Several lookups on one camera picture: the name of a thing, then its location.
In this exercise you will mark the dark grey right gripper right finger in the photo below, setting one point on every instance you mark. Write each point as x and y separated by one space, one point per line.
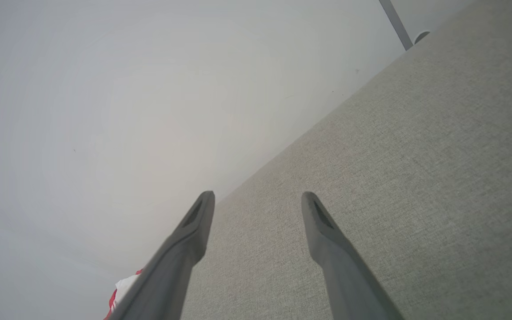
345 280

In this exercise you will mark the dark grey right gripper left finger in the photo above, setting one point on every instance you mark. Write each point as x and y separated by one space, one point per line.
171 275

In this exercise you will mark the red and white basketball jersey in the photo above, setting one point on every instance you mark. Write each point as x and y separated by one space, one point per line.
125 284

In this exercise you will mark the grey fabric sofa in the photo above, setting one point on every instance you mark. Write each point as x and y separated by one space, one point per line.
416 178

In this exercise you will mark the grey metal pole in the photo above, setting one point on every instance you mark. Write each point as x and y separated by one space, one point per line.
394 20

